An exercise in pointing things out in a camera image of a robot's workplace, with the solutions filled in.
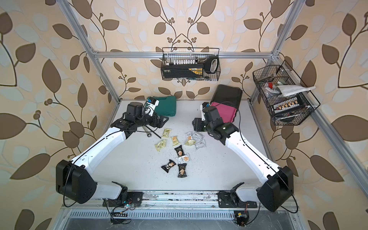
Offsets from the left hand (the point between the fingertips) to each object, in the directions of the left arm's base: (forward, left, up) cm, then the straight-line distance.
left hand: (163, 115), depth 80 cm
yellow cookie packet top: (+3, +1, -22) cm, 22 cm away
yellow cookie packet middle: (-3, -5, -24) cm, 25 cm away
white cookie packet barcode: (-6, -23, -23) cm, 33 cm away
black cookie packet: (-11, -9, -23) cm, 27 cm away
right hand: (-4, -18, -2) cm, 19 cm away
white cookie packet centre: (-16, -11, -23) cm, 30 cm away
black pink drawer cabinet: (+21, -41, -7) cm, 47 cm away
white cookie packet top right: (0, -21, -22) cm, 30 cm away
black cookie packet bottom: (-25, -11, -23) cm, 36 cm away
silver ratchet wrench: (+5, +15, -24) cm, 29 cm away
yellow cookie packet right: (-5, -15, -22) cm, 27 cm away
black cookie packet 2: (-19, -4, -22) cm, 30 cm away
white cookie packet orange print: (+1, -15, -23) cm, 27 cm away
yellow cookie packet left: (-7, +4, -23) cm, 25 cm away
